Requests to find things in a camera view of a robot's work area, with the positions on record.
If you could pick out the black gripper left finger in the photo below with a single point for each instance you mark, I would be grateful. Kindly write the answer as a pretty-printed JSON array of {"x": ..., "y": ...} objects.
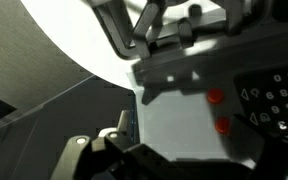
[{"x": 94, "y": 156}]

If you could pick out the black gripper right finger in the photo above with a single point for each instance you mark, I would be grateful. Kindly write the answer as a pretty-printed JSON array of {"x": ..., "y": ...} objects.
[{"x": 280, "y": 160}]

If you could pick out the small red stove button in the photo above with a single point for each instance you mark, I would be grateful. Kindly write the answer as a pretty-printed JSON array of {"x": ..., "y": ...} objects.
[
  {"x": 222, "y": 125},
  {"x": 215, "y": 95}
]

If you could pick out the black stove keypad panel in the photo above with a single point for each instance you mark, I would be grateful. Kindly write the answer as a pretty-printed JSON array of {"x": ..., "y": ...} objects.
[{"x": 277, "y": 100}]

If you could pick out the gray toy stove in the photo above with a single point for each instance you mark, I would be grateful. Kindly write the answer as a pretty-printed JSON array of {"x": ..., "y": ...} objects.
[{"x": 180, "y": 126}]

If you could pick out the black burner grate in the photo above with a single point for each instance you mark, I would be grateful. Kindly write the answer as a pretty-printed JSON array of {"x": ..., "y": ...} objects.
[{"x": 144, "y": 30}]

